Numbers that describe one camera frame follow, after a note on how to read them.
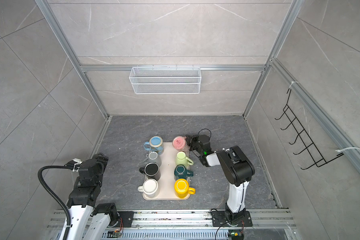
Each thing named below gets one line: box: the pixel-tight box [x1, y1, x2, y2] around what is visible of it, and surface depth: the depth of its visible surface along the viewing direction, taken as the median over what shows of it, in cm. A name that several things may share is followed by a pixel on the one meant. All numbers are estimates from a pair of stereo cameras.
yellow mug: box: [174, 178, 196, 199], surface depth 77 cm
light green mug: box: [175, 151, 194, 170], surface depth 88 cm
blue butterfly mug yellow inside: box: [143, 136, 165, 156], surface depth 92 cm
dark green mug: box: [174, 164, 194, 181], surface depth 81 cm
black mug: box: [139, 162, 161, 181], surface depth 83 cm
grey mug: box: [146, 151, 162, 167], surface depth 87 cm
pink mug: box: [172, 136, 187, 150], surface depth 91 cm
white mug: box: [137, 178, 159, 198], surface depth 78 cm
